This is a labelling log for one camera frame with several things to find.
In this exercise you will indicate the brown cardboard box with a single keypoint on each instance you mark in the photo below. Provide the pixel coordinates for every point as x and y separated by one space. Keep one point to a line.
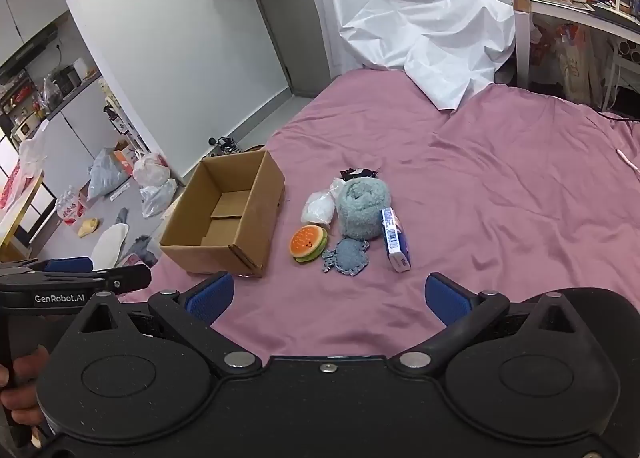
250 218

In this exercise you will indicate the white cover sheet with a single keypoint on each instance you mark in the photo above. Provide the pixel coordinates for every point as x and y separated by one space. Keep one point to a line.
415 23

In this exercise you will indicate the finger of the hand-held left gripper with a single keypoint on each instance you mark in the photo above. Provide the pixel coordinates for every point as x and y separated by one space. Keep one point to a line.
70 264
132 277

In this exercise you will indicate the hamburger plush toy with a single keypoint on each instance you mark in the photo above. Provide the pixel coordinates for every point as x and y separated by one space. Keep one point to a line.
309 243

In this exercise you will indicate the dark patterned cloth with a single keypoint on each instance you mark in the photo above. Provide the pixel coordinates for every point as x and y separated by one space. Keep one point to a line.
359 173

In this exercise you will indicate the white kitchen cabinet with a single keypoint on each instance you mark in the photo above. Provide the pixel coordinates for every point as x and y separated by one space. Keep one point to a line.
70 138

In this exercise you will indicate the long white cushion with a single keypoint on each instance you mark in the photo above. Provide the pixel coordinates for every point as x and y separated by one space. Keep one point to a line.
109 245

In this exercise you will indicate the yellow slipper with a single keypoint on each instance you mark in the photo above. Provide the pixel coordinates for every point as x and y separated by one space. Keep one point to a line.
88 227

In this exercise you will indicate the pink bed sheet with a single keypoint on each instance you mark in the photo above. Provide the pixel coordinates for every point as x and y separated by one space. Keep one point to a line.
500 198

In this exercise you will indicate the white red plastic bag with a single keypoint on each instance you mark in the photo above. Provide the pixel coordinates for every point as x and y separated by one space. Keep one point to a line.
150 169

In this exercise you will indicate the orange white carton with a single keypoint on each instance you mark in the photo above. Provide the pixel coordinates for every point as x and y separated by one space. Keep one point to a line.
122 158

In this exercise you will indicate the white desk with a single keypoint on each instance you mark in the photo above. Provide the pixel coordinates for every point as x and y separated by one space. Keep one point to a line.
560 13

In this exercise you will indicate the beige printed cloth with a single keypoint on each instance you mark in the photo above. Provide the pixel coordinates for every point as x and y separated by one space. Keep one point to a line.
575 63

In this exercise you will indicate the grey-blue knitted cloth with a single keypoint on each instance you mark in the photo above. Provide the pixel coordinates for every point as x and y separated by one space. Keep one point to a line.
347 258

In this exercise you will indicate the grey plastic bag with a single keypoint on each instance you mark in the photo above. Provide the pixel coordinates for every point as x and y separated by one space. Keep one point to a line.
105 173

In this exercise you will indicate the grey door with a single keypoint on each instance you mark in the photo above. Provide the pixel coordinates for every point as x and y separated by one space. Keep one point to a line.
295 18

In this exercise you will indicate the grey fluffy plush toy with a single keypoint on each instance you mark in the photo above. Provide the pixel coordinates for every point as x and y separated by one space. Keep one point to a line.
364 210

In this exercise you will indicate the yellow table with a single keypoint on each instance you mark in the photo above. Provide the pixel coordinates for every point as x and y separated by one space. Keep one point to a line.
20 218

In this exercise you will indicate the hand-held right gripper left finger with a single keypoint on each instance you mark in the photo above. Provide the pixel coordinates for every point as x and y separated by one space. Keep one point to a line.
210 295

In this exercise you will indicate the clear plastic bag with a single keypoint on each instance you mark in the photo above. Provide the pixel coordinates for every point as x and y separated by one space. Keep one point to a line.
159 198

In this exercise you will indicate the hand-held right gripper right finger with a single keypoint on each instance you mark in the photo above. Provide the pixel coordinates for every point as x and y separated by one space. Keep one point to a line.
446 300

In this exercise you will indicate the person's left hand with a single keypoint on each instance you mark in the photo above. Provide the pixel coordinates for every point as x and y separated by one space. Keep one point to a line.
25 378

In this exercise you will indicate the clear bag of white cotton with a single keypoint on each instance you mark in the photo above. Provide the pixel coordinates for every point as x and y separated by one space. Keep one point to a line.
319 210

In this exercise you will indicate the water bottle pack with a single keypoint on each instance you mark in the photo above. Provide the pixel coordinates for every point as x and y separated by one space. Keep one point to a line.
70 208

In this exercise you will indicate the white pen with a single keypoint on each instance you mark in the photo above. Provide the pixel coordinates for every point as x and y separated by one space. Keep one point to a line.
624 158

